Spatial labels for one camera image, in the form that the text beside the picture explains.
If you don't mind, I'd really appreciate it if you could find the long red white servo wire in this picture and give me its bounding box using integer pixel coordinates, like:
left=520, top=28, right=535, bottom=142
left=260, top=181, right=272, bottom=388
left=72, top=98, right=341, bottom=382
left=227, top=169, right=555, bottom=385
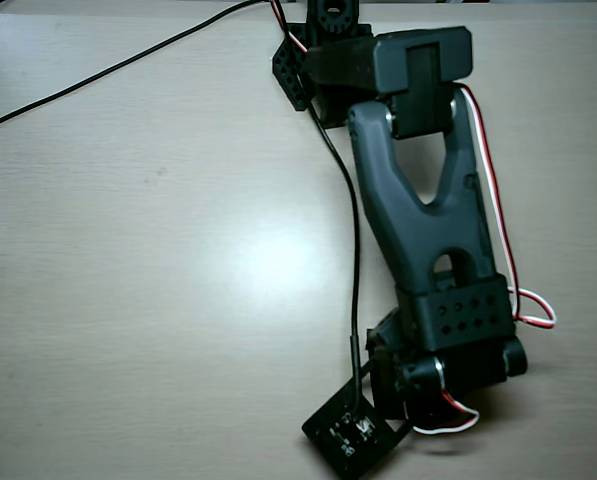
left=457, top=83, right=558, bottom=330

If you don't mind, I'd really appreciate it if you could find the short red white servo wire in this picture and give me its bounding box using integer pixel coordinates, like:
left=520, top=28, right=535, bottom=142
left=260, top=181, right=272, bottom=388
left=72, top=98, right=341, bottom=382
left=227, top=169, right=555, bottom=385
left=410, top=388, right=481, bottom=436

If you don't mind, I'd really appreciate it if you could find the black camera cable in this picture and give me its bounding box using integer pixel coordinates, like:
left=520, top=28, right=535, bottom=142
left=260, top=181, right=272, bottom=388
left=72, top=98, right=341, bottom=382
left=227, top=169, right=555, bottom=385
left=305, top=97, right=367, bottom=419

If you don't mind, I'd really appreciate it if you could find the black wrist camera mount plate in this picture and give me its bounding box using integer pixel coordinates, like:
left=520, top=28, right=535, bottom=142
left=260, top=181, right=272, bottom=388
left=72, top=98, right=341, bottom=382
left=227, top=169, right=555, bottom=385
left=301, top=366, right=414, bottom=480

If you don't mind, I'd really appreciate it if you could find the red white base wire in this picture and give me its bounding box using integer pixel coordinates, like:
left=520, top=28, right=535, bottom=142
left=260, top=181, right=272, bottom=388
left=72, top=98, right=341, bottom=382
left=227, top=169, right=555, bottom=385
left=269, top=0, right=310, bottom=55

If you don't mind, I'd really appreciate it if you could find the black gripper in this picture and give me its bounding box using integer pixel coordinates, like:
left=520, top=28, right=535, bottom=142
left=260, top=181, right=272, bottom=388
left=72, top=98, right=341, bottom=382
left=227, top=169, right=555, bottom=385
left=365, top=307, right=420, bottom=424

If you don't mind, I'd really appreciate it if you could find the thin black cable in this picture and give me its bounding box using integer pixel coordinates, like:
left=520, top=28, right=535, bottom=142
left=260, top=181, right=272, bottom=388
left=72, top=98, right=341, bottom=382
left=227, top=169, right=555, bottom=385
left=0, top=0, right=262, bottom=135

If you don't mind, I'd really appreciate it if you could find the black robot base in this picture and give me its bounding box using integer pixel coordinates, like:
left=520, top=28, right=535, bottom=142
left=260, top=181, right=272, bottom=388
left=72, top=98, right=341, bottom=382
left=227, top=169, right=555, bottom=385
left=269, top=0, right=375, bottom=130

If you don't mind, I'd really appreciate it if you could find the camera circuit board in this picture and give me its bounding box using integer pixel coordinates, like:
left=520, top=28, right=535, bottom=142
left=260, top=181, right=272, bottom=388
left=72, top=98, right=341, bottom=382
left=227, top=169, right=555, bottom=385
left=322, top=399, right=380, bottom=459

